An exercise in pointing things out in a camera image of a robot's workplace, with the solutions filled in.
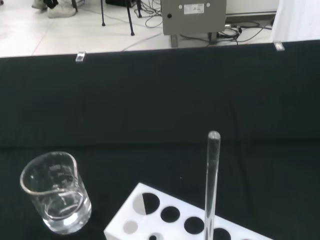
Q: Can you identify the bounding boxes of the small clear glass beaker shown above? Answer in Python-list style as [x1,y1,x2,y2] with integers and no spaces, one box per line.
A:
[19,151,93,235]

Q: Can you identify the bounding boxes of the grey floor cable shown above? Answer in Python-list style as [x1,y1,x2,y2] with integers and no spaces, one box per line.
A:
[121,31,164,52]

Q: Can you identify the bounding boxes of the black bench cloth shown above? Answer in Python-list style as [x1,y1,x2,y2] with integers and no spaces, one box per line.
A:
[0,39,320,240]

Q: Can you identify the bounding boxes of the white test tube rack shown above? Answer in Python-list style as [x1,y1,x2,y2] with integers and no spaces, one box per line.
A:
[103,182,276,240]

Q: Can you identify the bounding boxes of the black tripod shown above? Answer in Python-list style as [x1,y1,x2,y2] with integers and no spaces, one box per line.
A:
[99,0,143,36]

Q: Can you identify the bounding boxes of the black cable bundle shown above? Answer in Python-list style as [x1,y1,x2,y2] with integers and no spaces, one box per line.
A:
[216,20,273,44]

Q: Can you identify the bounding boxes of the grey control box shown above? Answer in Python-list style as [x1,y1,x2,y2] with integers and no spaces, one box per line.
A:
[161,0,227,48]

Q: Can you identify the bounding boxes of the white curtain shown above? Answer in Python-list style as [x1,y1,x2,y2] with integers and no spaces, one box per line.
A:
[269,0,320,44]

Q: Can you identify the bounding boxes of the person's foot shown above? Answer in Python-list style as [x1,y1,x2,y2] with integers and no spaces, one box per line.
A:
[31,0,49,10]
[47,4,77,19]

